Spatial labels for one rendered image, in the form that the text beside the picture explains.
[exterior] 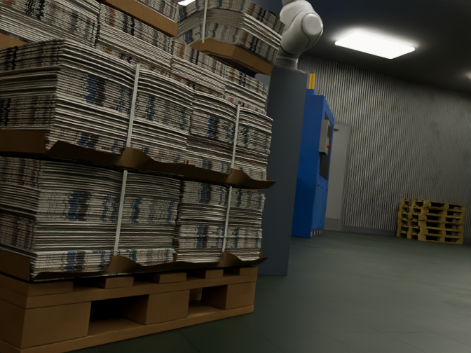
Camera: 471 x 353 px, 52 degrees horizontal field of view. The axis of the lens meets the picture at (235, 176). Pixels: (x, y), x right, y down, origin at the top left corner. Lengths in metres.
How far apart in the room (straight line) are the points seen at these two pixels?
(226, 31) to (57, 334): 1.32
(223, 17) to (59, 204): 1.21
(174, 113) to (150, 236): 0.30
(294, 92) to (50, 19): 1.38
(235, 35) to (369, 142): 8.56
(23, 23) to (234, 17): 0.90
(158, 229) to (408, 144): 10.00
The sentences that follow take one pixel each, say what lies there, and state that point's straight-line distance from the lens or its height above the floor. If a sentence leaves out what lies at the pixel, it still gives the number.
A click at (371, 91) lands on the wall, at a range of 10.51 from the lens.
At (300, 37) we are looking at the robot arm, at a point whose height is 1.10.
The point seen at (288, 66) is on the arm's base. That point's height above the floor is 1.02.
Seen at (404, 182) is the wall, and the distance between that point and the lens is 10.87.
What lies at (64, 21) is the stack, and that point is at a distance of 1.35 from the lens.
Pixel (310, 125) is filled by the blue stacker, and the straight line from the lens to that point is 5.98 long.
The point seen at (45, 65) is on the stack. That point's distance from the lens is 1.01.
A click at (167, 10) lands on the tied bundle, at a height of 0.91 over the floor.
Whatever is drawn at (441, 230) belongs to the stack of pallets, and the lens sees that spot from 10.27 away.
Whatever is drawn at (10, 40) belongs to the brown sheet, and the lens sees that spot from 1.27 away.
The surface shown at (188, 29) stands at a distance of 2.08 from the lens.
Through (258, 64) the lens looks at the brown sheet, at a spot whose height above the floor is 0.90.
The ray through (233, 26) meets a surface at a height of 1.00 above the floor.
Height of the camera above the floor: 0.33
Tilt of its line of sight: 3 degrees up
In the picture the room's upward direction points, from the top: 6 degrees clockwise
